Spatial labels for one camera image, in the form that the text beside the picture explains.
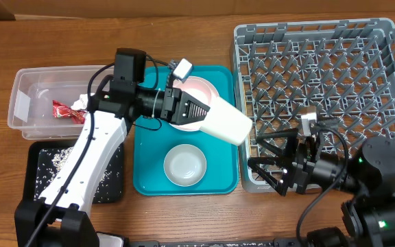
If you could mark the black tray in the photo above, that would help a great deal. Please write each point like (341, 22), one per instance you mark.
(32, 163)

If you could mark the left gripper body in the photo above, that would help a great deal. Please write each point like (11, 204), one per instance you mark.
(163, 103)

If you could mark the grey dishwasher rack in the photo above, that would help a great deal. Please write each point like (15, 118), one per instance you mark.
(344, 68)

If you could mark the white napkin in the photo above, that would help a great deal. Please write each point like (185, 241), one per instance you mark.
(81, 103)

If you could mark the pink plate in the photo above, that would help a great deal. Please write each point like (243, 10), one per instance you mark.
(200, 89)

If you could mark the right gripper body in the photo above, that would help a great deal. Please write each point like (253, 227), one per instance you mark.
(302, 165)

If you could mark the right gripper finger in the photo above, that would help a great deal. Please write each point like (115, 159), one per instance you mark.
(266, 149)
(279, 185)

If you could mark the white rice pile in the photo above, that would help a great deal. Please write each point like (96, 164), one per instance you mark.
(110, 188)

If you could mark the red snack wrapper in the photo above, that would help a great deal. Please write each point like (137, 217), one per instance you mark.
(62, 111)

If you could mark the white paper cup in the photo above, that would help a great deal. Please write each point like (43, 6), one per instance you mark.
(226, 122)

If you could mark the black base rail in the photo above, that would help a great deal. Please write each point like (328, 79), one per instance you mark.
(218, 244)

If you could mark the clear plastic bin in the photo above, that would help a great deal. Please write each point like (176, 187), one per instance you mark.
(31, 101)

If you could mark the teal serving tray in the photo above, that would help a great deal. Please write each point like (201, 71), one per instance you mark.
(153, 140)

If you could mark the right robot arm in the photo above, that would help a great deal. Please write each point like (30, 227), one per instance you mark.
(369, 175)

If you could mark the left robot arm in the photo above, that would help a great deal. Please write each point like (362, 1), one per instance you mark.
(60, 216)

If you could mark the grey small bowl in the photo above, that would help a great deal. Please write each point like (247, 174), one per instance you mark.
(185, 165)

